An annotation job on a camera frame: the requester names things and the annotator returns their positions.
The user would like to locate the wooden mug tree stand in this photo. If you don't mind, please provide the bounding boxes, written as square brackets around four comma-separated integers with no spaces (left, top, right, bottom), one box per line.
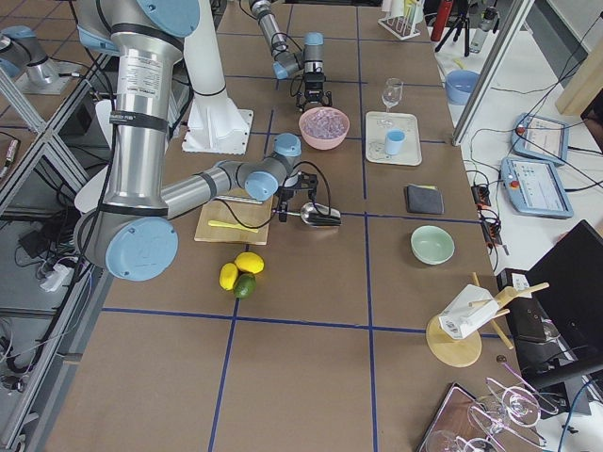
[426,273,549,367]

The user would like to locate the yellow lemon upper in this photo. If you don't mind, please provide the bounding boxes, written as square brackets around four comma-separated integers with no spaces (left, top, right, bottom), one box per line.
[235,251,265,274]

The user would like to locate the pink bowl with ice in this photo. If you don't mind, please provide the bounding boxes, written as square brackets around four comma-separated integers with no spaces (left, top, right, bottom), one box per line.
[299,106,350,151]

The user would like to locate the beige plastic tray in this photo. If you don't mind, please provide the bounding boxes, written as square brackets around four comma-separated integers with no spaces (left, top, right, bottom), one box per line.
[366,111,422,166]

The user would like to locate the clear water bottle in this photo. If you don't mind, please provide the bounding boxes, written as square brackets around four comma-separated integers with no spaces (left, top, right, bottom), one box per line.
[469,6,499,54]

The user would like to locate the black monitor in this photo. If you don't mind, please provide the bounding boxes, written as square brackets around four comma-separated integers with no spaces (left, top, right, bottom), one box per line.
[497,219,602,389]

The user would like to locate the green ceramic bowl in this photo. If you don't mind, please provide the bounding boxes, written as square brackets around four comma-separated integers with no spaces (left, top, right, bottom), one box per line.
[410,225,455,266]

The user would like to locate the hanging wine glasses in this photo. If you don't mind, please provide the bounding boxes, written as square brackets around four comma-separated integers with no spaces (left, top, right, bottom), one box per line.
[417,355,559,451]

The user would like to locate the metal bar knife handle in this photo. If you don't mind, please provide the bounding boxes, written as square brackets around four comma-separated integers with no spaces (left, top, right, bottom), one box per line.
[215,196,263,205]

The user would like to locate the teach pendant far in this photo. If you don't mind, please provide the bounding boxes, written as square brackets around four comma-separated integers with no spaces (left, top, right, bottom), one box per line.
[511,113,570,166]

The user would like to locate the green lime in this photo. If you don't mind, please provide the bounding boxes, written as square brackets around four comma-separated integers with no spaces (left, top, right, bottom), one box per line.
[233,273,256,299]

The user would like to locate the teach pendant near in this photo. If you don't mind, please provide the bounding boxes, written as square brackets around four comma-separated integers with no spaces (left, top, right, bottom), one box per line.
[500,157,574,218]

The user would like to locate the wooden cutting board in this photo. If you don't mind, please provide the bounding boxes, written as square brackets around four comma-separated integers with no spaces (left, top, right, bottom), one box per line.
[194,188,273,245]

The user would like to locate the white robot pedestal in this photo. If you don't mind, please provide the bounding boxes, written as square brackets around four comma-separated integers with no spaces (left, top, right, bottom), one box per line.
[183,1,253,155]

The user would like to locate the white wire cup rack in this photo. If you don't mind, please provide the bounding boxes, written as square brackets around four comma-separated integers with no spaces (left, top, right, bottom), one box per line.
[378,0,424,40]

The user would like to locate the yellow plastic knife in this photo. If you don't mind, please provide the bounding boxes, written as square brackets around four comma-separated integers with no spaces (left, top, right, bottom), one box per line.
[207,219,259,234]

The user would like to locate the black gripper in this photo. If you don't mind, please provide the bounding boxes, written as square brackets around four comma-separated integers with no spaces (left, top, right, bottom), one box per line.
[276,171,306,222]
[296,72,333,113]

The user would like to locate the clear wine glass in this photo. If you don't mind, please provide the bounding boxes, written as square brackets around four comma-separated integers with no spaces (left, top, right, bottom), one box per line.
[379,77,403,128]

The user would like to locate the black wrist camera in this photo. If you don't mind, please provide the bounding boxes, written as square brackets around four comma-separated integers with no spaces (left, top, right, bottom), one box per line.
[296,171,318,201]

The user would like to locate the yellow lemon left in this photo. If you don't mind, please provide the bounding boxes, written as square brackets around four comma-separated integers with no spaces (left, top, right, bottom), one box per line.
[219,263,239,291]

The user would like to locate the teach pendant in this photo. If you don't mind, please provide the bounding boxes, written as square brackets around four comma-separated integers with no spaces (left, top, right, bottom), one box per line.
[500,157,574,218]
[511,113,570,166]

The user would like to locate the white carton box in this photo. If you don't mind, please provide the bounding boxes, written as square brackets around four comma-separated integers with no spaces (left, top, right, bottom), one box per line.
[438,284,498,340]

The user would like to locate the aluminium frame post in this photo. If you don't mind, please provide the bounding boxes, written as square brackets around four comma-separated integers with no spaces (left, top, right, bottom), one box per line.
[451,0,535,146]

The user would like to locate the blue bowl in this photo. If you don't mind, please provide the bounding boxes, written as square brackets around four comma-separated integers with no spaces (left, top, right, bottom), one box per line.
[445,70,480,105]

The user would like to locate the yellow lemon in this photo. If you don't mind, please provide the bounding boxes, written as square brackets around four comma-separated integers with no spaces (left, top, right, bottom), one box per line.
[219,263,239,291]
[235,251,265,274]

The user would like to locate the metal ice scoop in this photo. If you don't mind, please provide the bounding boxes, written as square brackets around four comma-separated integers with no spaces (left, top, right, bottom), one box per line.
[276,202,342,227]

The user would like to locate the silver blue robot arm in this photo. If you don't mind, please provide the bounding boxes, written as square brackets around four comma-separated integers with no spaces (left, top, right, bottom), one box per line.
[77,1,302,281]
[249,0,333,112]

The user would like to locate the black tripod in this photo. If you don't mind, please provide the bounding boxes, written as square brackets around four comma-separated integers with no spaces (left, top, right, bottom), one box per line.
[434,0,470,57]

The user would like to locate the light blue plastic cup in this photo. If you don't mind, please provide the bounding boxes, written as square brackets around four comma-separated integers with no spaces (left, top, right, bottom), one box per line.
[383,129,406,156]

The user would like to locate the red bottle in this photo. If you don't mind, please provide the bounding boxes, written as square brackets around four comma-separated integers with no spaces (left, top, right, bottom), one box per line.
[431,0,453,42]

